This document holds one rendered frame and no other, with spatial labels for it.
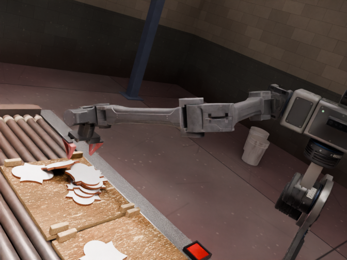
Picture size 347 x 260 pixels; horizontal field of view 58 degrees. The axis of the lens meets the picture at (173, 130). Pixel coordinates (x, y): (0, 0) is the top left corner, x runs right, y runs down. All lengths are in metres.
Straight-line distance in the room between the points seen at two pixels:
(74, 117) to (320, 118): 0.90
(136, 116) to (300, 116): 0.66
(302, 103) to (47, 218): 1.01
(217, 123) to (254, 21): 5.79
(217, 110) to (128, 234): 0.54
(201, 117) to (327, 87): 4.87
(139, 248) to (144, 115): 0.43
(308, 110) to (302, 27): 4.77
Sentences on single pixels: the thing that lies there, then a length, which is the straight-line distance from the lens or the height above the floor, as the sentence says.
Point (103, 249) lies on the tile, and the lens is 1.05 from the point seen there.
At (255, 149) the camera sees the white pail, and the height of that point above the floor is 0.24.
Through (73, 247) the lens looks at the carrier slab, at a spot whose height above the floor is 0.94.
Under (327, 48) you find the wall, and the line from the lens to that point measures 5.78.
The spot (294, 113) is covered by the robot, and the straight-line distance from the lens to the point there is 1.33.
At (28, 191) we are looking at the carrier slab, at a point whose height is 0.94.
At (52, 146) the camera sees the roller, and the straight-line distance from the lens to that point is 1.58.
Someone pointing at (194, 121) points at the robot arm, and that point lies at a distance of 0.86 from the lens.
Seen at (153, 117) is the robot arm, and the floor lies 1.35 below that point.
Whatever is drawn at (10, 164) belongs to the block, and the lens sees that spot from 1.35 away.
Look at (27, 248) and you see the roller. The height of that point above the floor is 0.92.
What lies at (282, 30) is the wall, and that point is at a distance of 6.22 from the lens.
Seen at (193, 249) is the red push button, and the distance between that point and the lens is 1.19.
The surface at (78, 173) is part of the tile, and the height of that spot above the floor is 1.00.
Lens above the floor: 1.67
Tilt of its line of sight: 20 degrees down
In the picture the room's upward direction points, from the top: 19 degrees clockwise
